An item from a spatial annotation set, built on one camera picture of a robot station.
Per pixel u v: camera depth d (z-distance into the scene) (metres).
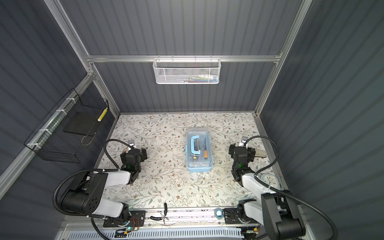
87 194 0.44
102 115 0.82
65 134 0.73
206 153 0.87
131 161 0.71
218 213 0.75
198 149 0.87
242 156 0.65
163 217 0.74
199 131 0.96
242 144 0.75
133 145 0.80
